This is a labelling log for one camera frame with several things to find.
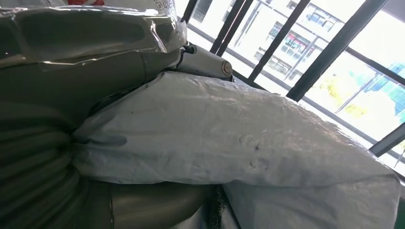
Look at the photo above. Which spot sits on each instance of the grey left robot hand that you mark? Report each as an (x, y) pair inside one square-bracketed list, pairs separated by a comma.
[(79, 85)]

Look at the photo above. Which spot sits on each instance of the grey plastic mailer package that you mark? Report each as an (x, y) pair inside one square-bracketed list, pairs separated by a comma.
[(221, 132)]

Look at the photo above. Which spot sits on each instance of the black window frame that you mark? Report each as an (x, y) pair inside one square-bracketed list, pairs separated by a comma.
[(335, 47)]

